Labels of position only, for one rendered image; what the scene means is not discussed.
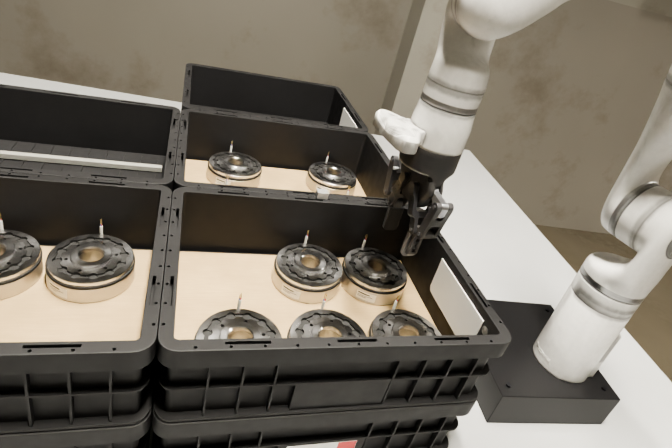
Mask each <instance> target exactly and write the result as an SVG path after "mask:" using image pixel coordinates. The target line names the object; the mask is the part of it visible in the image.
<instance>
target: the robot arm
mask: <svg viewBox="0 0 672 448"><path fill-rule="evenodd" d="M567 1H569V0H449V1H448V4H447V7H446V10H445V14H444V18H443V22H442V27H441V31H440V36H439V41H438V46H437V51H436V55H435V58H434V61H433V63H432V66H431V68H430V71H429V73H428V76H427V79H426V82H425V85H424V88H423V91H422V94H421V97H420V99H419V101H418V104H417V106H416V107H415V109H414V112H413V114H412V117H411V119H408V118H404V117H401V116H399V115H397V114H395V113H392V112H390V111H388V110H384V109H380V110H378V111H377V112H376V113H375V117H374V120H373V125H374V127H375V128H376V129H377V130H378V131H379V132H380V134H381V135H382V136H383V137H384V138H385V139H386V140H387V141H388V142H389V143H390V144H391V145H392V146H393V147H394V148H395V149H396V150H398V151H399V152H400V153H399V156H394V155H392V156H391V158H390V162H389V167H388V172H387V176H386V181H385V186H384V195H387V196H388V200H387V203H388V205H389V206H388V209H387V212H386V214H385V217H384V222H383V225H382V226H383V228H384V229H385V230H395V229H397V227H398V224H399V221H400V219H401V216H402V213H403V210H404V208H403V207H402V206H405V204H406V203H407V202H409V204H408V215H409V216H410V223H409V231H407V234H406V236H405V239H404V241H403V244H402V247H401V249H400V252H401V254H402V255H403V256H413V255H415V254H416V253H417V252H418V250H419V246H420V245H421V242H422V240H423V239H435V238H437V236H438V234H439V233H440V231H441V230H442V228H443V226H444V225H445V223H446V222H447V220H448V218H449V217H450V215H451V214H452V212H453V210H454V205H453V204H452V203H446V202H445V200H444V199H443V197H442V193H443V185H444V182H445V180H446V179H448V178H449V177H450V176H452V175H453V174H454V172H455V170H456V168H457V165H458V163H459V160H460V158H461V155H462V153H463V151H464V148H465V146H466V143H467V141H468V138H469V136H470V133H471V130H472V126H473V122H474V118H475V115H476V113H477V110H478V108H479V105H480V103H481V100H482V98H483V95H484V93H485V90H486V88H487V85H488V81H489V77H490V69H489V58H490V55H491V52H492V49H493V46H494V43H495V40H496V39H500V38H503V37H506V36H508V35H511V34H513V33H515V32H517V31H519V30H521V29H523V28H525V27H527V26H529V25H530V24H532V23H534V22H535V21H537V20H539V19H540V18H542V17H543V16H545V15H547V14H548V13H550V12H551V11H553V10H554V9H556V8H557V7H559V6H560V5H561V4H563V3H565V2H567ZM671 160H672V65H671V67H670V69H669V71H668V74H667V76H666V78H665V81H664V83H663V86H662V88H661V91H660V94H659V96H658V99H657V101H656V103H655V106H654V108H653V110H652V112H651V115H650V117H649V119H648V121H647V124H646V126H645V128H644V130H643V132H642V134H641V136H640V139H639V141H638V143H637V145H636V146H635V148H634V150H633V152H632V154H631V156H630V157H629V159H628V161H627V163H626V164H625V166H624V168H623V170H622V172H621V173H620V175H619V177H618V179H617V180H616V182H615V184H614V186H613V188H612V189H611V191H610V193H609V195H608V197H607V199H606V201H605V203H604V206H603V209H602V212H601V224H602V226H603V227H604V228H605V229H606V230H607V231H608V232H609V233H611V234H612V235H613V236H615V237H616V238H618V239H619V240H620V241H622V242H623V243H625V244H626V245H628V246H629V247H630V248H632V249H633V250H635V251H636V252H637V254H636V256H635V257H634V258H633V259H629V258H625V257H622V256H619V255H616V254H613V253H608V252H594V253H592V254H590V255H589V256H588V257H587V258H586V259H585V261H584V263H583V264H582V266H581V268H580V269H579V271H578V273H577V274H576V276H575V277H574V279H573V281H572V283H571V284H570V286H569V287H568V289H567V291H566V292H565V294H564V295H563V297H562V299H561V300H560V302H559V304H558V305H557V307H556V308H555V310H554V312H553V313H552V315H551V317H550V318H549V320H548V321H547V323H546V325H545V326H544V328H543V329H542V331H541V333H540V334H539V336H538V338H537V339H536V341H535V343H534V345H533V354H534V356H535V358H536V360H537V361H538V362H539V364H540V365H541V366H542V367H543V368H544V369H545V370H546V371H548V372H549V373H550V374H552V375H553V376H555V377H557V378H558V379H560V380H563V381H566V382H569V383H582V382H584V381H585V380H586V379H587V377H593V376H594V374H595V373H596V372H597V370H598V369H599V367H600V366H601V365H602V363H603V362H604V361H605V359H606V358H607V357H608V355H609V354H610V352H611V351H612V350H613V348H614V347H615V346H616V344H617V343H618V342H619V340H620V339H621V334H620V332H621V331H622V329H623V328H624V327H625V325H626V324H627V323H628V321H629V320H630V318H631V317H632V315H633V314H634V313H635V311H636V310H637V309H638V307H639V306H640V304H641V303H642V302H643V300H644V299H645V298H646V296H647V295H648V294H649V293H650V292H651V290H652V289H653V288H654V287H655V286H656V285H657V284H658V283H659V281H660V280H661V279H662V278H663V276H664V275H665V274H666V272H667V271H668V270H669V268H670V267H671V266H672V192H670V191H669V190H667V189H665V188H663V187H661V186H660V185H659V179H660V176H661V175H662V173H663V171H664V169H665V168H666V167H667V165H668V164H669V163H670V162H671ZM394 180H397V182H396V183H395V185H394V186H393V187H391V186H392V182H393V181H394ZM417 207H427V208H426V209H425V210H417V209H416V208H417ZM420 217H423V219H422V223H421V225H417V224H418V218H420ZM431 227H432V228H431ZM430 228H431V229H430Z"/></svg>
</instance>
